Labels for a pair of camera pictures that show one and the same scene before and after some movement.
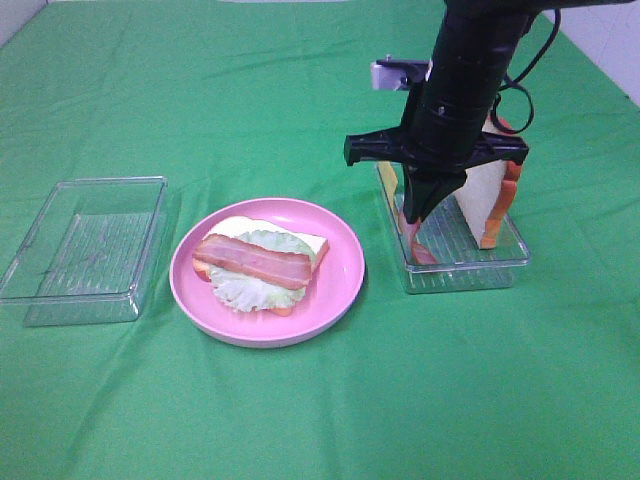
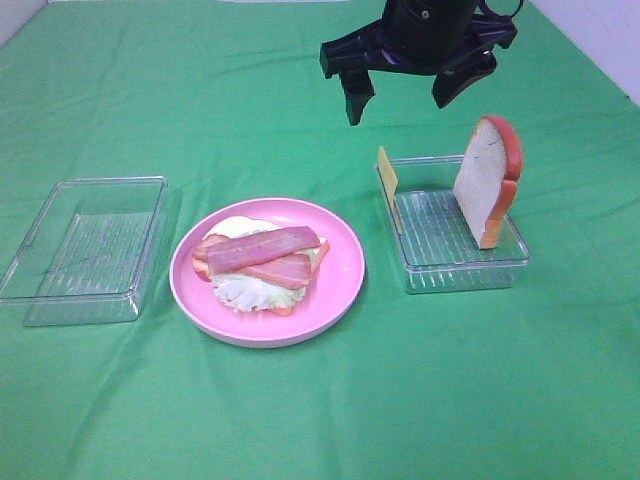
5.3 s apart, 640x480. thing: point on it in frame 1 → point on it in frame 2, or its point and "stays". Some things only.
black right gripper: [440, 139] → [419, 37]
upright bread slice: [488, 194] stays
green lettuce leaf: [238, 290] stays
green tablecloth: [249, 100] stays
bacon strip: [420, 254] → [226, 254]
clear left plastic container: [89, 257] stays
